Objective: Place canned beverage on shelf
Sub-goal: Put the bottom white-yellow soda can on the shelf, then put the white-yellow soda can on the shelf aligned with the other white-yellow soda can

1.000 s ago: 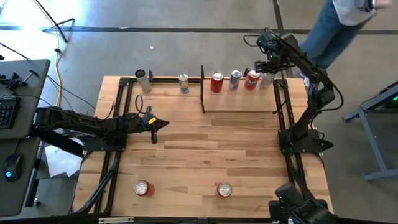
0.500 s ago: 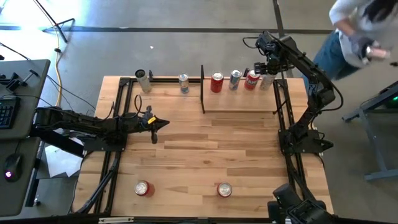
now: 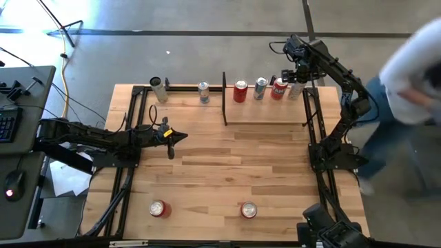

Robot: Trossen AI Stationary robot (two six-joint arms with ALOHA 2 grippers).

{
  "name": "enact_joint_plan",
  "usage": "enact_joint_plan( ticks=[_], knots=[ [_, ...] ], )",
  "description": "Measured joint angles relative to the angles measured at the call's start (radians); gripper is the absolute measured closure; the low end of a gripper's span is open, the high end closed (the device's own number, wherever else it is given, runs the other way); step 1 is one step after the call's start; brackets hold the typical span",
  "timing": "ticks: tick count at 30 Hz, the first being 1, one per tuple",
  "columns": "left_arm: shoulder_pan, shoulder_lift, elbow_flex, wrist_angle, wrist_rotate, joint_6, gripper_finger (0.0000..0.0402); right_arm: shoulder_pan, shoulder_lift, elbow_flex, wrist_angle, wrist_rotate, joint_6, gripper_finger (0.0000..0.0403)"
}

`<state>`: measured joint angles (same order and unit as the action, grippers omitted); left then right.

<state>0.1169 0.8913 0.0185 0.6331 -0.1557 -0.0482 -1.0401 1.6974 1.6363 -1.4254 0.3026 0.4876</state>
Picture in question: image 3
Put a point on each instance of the black tripod stand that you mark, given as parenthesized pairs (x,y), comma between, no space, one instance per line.
(55,22)

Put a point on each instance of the person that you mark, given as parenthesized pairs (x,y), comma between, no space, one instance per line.
(410,69)

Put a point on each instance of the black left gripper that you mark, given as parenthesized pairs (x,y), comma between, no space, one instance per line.
(163,134)

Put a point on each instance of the blue silver Red Bull can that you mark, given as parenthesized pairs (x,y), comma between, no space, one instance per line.
(260,90)
(204,94)

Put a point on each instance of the white metal bracket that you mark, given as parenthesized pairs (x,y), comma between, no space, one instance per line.
(127,244)

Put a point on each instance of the wooden shelf black frame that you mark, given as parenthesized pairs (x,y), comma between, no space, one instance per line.
(265,112)

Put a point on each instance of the black desk clamp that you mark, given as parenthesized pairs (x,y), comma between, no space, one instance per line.
(15,91)

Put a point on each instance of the black desk support beam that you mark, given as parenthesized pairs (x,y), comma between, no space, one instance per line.
(62,156)

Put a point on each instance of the black keyboard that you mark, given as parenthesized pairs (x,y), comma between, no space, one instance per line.
(8,125)

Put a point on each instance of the red Fanta strawberry can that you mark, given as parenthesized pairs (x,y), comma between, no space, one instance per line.
(277,91)
(248,210)

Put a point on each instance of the black computer mouse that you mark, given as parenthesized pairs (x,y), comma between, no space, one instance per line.
(15,182)

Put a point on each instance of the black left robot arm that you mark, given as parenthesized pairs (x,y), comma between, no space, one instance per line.
(86,136)

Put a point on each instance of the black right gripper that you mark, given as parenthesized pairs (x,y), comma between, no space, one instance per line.
(305,70)

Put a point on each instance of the white paper sheet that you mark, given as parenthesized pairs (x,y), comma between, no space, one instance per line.
(67,179)

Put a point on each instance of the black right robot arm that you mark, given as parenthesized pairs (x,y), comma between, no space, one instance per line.
(339,70)

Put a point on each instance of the red soda can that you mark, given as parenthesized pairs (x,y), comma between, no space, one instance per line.
(164,209)

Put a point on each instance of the black bulky equipment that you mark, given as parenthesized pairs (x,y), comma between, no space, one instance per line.
(330,230)

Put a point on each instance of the tall white beverage can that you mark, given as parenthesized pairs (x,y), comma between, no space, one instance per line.
(160,92)
(295,92)

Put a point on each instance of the grey desk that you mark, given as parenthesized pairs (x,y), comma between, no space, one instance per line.
(32,113)

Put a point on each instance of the red Coca-Cola can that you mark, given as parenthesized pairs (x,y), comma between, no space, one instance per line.
(240,93)

